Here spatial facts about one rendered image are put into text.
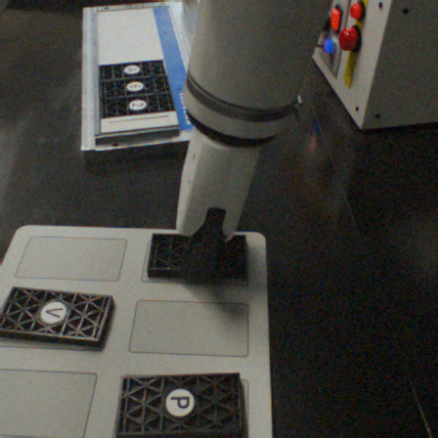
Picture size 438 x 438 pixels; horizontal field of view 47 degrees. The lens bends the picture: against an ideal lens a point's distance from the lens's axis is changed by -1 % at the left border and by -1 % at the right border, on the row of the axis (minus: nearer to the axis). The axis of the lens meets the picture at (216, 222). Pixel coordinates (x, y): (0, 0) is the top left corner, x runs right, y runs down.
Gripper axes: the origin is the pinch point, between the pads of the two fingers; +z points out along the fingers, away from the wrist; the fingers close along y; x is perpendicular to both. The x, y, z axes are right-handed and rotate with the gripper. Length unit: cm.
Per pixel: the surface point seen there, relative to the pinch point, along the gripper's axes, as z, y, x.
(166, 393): 2.0, 15.1, -1.5
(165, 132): 1.9, -19.6, -5.0
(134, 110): 2.4, -23.7, -9.5
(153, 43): 3.5, -45.6, -9.3
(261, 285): 1.3, 3.3, 6.6
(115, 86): 3.3, -30.3, -13.0
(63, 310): 3.8, 7.5, -11.5
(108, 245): 4.5, -1.6, -9.0
